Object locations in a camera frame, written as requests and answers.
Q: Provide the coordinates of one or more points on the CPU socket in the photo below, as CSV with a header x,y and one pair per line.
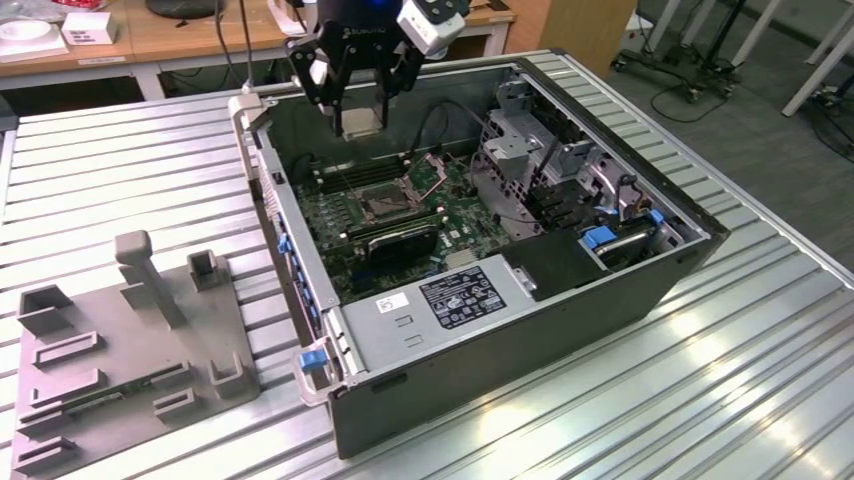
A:
x,y
386,205

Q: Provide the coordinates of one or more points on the silver metal tube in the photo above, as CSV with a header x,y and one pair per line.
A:
x,y
623,243

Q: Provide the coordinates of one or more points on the wooden desk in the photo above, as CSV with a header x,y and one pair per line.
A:
x,y
167,47

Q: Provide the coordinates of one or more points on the white bowl tray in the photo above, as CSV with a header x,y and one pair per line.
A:
x,y
27,37

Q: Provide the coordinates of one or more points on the silver power supply unit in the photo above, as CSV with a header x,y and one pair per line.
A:
x,y
400,330

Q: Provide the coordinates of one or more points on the white box with print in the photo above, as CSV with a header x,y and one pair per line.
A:
x,y
90,27

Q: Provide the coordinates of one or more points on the small blue plastic clip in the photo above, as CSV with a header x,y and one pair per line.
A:
x,y
653,218

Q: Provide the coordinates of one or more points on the open black PC case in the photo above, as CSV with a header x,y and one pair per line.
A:
x,y
501,375

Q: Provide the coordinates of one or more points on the black rolling stand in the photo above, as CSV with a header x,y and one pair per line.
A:
x,y
694,75

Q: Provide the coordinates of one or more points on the blue case latch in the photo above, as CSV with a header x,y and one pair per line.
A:
x,y
311,361

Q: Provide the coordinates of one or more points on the wooden cabinet side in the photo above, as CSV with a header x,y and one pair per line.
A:
x,y
587,35

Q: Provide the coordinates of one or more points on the silver CPU chip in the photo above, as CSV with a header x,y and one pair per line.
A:
x,y
363,122

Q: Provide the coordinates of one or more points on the red patterned bag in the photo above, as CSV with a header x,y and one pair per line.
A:
x,y
83,4

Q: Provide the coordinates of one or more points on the grey metal drive cage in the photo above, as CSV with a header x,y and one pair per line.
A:
x,y
514,150

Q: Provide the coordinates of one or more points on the blue plastic wall tab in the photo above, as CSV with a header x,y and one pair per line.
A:
x,y
282,244

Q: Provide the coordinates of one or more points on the black round object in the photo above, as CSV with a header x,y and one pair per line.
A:
x,y
183,7

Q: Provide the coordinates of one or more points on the black RAM slot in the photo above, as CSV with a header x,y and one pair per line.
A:
x,y
387,235
374,227
360,167
367,179

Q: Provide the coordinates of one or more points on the white open carton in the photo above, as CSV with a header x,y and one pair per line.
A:
x,y
290,17

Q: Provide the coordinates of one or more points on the green motherboard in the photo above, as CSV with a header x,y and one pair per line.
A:
x,y
467,210

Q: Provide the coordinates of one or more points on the grey parts rack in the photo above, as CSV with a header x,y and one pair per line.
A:
x,y
134,350

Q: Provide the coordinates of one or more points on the white table legs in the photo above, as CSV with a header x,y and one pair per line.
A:
x,y
810,70

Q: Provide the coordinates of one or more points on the black plastic duct cover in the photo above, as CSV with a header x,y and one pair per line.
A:
x,y
554,265

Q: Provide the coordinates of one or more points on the green RAM stick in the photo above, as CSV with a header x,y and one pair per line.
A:
x,y
100,402

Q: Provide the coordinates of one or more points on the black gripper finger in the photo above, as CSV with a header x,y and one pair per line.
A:
x,y
303,65
403,70

